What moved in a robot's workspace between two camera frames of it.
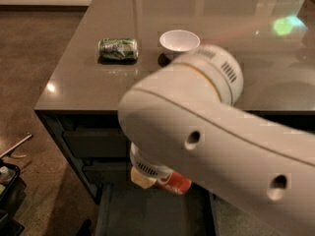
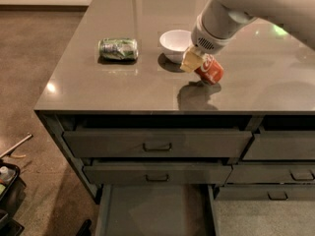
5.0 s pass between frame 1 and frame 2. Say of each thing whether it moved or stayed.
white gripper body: moved
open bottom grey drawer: stayed
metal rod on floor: stayed
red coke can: moved
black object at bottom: stayed
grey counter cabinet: stayed
